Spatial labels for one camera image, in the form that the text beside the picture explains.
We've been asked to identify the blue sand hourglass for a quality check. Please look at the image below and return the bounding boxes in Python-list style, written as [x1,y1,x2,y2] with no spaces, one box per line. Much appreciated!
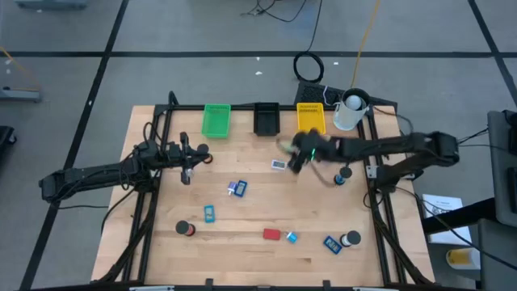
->
[333,166,354,187]

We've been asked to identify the black plastic basket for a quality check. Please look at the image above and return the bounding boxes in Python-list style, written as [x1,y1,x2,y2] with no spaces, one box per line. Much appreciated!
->
[253,102,281,137]

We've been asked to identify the red sand hourglass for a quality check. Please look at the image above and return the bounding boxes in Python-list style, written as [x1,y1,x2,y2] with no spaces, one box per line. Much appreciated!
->
[174,220,197,238]

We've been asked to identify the coiled black cable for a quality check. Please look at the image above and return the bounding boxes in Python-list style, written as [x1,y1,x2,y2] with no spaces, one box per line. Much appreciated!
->
[292,51,326,84]

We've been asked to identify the black left base cable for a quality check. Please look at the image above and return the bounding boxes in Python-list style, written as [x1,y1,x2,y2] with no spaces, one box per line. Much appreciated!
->
[100,188,137,234]

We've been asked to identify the green white charger plug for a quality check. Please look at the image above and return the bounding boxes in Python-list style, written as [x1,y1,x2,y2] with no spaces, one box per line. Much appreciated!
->
[276,138,300,154]

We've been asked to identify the green plastic basket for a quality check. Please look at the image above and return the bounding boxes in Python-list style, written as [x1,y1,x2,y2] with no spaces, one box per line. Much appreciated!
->
[200,103,232,140]

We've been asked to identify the black desk bar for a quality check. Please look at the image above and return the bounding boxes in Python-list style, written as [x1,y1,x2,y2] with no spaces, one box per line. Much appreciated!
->
[422,196,497,235]

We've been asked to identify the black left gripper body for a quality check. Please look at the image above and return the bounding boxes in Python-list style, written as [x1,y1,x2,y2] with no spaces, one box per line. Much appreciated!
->
[167,132,199,186]

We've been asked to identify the grey flat equipment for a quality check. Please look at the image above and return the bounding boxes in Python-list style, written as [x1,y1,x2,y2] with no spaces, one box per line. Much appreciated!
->
[15,0,88,11]

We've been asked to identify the white sand hourglass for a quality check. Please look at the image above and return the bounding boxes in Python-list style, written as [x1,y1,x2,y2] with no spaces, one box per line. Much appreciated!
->
[339,230,362,248]

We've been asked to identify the black aluminium table frame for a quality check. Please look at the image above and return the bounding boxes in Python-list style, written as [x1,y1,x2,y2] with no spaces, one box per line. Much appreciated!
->
[96,91,435,291]

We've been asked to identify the grey equipment base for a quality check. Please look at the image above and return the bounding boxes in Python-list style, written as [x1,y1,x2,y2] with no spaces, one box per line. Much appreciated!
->
[0,85,43,103]

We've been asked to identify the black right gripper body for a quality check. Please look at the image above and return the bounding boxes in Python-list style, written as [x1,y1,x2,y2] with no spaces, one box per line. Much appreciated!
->
[301,131,340,162]

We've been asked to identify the black caster object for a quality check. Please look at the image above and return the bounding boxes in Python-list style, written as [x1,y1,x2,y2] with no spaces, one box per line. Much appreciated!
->
[0,124,18,147]

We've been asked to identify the black power cables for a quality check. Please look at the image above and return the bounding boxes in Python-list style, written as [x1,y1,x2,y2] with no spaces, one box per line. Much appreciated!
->
[456,127,490,150]

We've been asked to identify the yellow cable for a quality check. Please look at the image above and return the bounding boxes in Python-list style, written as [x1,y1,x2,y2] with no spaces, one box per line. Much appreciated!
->
[350,0,382,89]

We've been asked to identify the white paper sheet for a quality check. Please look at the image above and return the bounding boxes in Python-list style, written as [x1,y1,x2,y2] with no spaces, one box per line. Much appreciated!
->
[422,193,473,246]

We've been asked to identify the white cup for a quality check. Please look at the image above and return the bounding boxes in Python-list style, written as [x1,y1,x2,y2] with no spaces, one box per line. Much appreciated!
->
[332,87,371,132]

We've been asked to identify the yellow bottle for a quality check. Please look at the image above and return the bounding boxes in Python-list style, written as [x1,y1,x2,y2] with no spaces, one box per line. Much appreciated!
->
[445,247,481,271]

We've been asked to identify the orange sand hourglass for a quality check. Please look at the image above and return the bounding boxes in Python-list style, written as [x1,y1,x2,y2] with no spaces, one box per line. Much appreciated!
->
[196,142,214,165]

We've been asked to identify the grey box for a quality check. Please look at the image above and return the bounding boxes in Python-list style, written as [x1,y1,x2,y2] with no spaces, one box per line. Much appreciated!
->
[478,217,517,291]

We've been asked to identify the yellow plastic basket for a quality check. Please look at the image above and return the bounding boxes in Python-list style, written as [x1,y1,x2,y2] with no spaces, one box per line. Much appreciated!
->
[296,102,326,137]

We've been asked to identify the black floor cable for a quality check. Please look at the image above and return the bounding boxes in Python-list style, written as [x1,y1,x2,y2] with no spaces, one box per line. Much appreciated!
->
[241,0,324,53]

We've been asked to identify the dark blue digital display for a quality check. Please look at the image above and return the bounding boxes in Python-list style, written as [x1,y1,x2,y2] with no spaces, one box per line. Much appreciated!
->
[322,235,343,255]
[233,179,249,199]

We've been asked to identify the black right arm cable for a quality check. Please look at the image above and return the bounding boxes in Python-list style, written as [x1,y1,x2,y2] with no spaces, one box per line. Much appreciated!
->
[309,161,338,188]

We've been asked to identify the grey cabinet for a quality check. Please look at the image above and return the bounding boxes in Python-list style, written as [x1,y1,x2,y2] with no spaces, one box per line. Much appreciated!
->
[486,108,517,227]

